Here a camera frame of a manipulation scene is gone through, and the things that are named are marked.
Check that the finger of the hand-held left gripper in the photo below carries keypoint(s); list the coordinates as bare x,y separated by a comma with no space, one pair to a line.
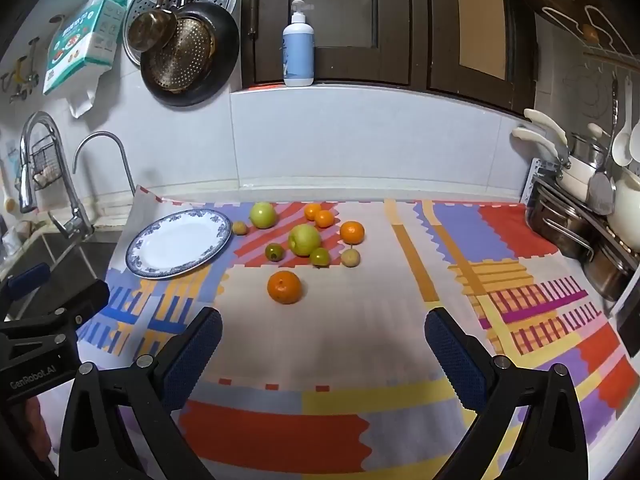
27,280
70,307

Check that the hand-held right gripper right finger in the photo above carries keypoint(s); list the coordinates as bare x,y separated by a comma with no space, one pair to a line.
455,360

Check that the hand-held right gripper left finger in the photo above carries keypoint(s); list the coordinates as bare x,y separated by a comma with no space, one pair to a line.
195,360

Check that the orange mandarin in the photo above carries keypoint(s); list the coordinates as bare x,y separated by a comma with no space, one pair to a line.
284,287
352,232

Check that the blue patterned white plate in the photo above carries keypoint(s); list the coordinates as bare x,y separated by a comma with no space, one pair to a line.
175,245

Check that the dark green tomato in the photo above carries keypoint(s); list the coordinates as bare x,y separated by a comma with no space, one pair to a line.
274,252

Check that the small yellow-brown fruit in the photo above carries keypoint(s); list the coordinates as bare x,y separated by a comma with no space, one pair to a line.
240,228
350,258

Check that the green apple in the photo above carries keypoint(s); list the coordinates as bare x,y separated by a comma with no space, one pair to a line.
262,215

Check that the light green tomato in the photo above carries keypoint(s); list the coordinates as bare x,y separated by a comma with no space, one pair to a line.
319,257

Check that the yellow-green apple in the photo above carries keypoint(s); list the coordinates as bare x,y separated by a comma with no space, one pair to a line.
304,240

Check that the small orange kumquat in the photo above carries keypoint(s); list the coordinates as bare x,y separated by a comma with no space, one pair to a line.
325,219
311,209

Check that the person's left hand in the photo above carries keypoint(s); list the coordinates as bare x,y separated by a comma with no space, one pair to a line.
35,430

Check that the dark kitchen sink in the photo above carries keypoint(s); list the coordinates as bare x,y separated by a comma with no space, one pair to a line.
60,260

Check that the large chrome faucet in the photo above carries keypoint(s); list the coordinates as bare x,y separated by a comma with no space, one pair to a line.
75,210

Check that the colourful patterned cloth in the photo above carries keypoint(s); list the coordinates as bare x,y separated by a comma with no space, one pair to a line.
350,335

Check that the thin gooseneck faucet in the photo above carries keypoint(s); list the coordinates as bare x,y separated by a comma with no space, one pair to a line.
127,170

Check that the white plastic bag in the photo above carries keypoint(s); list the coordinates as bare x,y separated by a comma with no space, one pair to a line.
82,104

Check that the perforated metal rack panel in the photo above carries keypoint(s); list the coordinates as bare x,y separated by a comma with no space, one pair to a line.
537,172

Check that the steel slotted spatula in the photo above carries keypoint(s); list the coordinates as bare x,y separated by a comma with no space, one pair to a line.
600,192

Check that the white pot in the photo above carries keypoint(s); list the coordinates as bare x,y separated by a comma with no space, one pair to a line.
627,210

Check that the teal and white box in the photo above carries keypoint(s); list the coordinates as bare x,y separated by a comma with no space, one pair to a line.
85,35

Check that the white ladle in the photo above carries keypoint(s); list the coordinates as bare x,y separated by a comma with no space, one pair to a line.
621,147

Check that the brass colander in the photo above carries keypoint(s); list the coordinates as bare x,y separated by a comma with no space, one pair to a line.
182,55

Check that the brass strainer ladle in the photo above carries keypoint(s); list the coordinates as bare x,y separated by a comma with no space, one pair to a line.
150,30

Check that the black frying pan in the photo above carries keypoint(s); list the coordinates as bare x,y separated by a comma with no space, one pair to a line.
227,35

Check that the blue pump soap bottle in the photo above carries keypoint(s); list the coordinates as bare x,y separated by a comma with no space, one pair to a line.
298,55

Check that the bicycle shaped wall hooks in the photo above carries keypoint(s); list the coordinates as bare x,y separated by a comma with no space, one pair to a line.
20,72

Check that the dark wooden window frame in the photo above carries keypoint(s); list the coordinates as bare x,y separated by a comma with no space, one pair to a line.
400,35

